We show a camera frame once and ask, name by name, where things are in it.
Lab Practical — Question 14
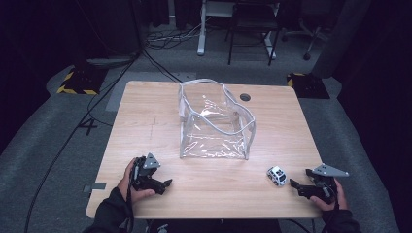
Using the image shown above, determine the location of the person's left hand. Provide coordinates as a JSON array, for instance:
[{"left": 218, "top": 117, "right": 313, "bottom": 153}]
[{"left": 117, "top": 157, "right": 156, "bottom": 205}]

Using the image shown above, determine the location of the bundle of floor cables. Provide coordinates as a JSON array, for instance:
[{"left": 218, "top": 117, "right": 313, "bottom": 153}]
[{"left": 143, "top": 17, "right": 209, "bottom": 50}]

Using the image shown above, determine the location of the person's right hand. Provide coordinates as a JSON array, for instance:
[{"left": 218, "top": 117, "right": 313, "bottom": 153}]
[{"left": 309, "top": 179, "right": 349, "bottom": 213}]

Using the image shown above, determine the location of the grey tape strip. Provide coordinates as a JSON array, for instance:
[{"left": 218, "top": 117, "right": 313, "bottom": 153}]
[{"left": 83, "top": 182, "right": 108, "bottom": 194}]

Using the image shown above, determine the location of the white desk frame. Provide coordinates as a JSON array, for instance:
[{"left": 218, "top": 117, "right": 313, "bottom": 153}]
[{"left": 196, "top": 0, "right": 278, "bottom": 61}]

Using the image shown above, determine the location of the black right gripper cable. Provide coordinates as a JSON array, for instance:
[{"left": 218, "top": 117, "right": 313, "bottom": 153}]
[{"left": 284, "top": 193, "right": 340, "bottom": 233}]

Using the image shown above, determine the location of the white toy car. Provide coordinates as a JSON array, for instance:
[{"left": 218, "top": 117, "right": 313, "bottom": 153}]
[{"left": 265, "top": 165, "right": 289, "bottom": 187}]

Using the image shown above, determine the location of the yellow-black striped stand base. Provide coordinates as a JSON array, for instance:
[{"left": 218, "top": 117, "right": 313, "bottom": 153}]
[
  {"left": 55, "top": 65, "right": 108, "bottom": 96},
  {"left": 286, "top": 72, "right": 331, "bottom": 100}
]

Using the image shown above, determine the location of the office chair with wheels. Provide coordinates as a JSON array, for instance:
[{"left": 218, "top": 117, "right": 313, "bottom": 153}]
[{"left": 281, "top": 0, "right": 335, "bottom": 62}]

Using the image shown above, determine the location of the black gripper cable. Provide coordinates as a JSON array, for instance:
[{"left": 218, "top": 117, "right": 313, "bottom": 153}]
[
  {"left": 125, "top": 161, "right": 137, "bottom": 233},
  {"left": 284, "top": 193, "right": 340, "bottom": 233}
]

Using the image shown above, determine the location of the long black floor cable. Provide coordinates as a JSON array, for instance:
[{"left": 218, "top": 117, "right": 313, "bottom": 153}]
[{"left": 23, "top": 48, "right": 183, "bottom": 233}]

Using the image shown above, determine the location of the black metal chair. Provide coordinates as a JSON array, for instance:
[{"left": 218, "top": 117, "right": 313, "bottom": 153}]
[{"left": 224, "top": 0, "right": 283, "bottom": 67}]

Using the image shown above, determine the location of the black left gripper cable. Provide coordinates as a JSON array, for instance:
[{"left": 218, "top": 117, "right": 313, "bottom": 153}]
[{"left": 125, "top": 161, "right": 137, "bottom": 233}]

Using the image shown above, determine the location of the grey curtain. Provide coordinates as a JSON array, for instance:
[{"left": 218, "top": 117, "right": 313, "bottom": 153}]
[{"left": 310, "top": 0, "right": 372, "bottom": 80}]

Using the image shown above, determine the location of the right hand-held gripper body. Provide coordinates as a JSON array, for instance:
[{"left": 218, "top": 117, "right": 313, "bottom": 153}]
[{"left": 305, "top": 163, "right": 351, "bottom": 205}]

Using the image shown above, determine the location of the clear plastic bag white trim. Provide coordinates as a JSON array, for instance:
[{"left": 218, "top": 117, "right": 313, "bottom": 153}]
[{"left": 177, "top": 78, "right": 258, "bottom": 161}]

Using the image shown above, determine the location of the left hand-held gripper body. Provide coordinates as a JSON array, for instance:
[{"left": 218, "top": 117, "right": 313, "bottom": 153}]
[{"left": 130, "top": 152, "right": 163, "bottom": 192}]

